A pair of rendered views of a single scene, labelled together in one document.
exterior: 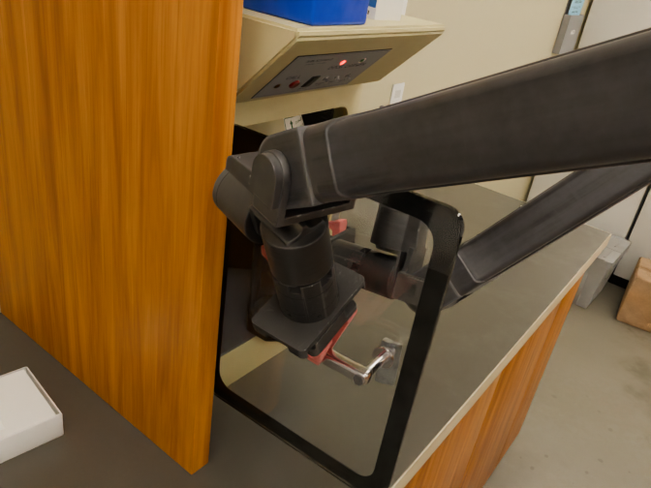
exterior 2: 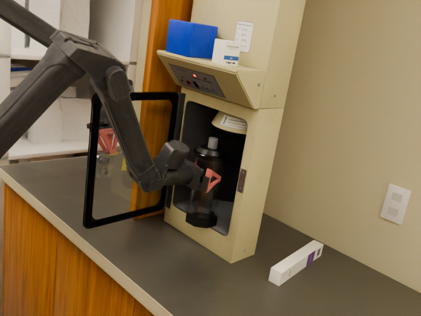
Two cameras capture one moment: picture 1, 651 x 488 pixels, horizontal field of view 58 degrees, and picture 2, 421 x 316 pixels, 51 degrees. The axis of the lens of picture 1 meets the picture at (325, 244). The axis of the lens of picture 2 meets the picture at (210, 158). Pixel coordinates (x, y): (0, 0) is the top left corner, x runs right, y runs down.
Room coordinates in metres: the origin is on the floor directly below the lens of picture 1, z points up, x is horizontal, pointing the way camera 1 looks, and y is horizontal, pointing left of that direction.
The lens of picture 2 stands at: (1.02, -1.20, 1.61)
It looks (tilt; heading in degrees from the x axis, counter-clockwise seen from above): 17 degrees down; 100
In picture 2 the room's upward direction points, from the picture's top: 9 degrees clockwise
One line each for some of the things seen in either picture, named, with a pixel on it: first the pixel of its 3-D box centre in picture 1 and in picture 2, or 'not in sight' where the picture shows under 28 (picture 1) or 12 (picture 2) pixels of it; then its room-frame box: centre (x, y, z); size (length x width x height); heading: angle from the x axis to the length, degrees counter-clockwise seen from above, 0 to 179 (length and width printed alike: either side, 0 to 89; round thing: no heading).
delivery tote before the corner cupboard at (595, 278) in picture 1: (559, 255); not in sight; (3.10, -1.35, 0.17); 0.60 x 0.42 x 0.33; 55
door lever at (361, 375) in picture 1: (344, 353); not in sight; (0.51, -0.04, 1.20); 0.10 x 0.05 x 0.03; 59
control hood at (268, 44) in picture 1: (339, 58); (205, 78); (0.76, 0.02, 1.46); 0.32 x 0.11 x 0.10; 147
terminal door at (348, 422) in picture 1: (306, 320); (132, 158); (0.57, 0.01, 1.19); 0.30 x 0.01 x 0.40; 59
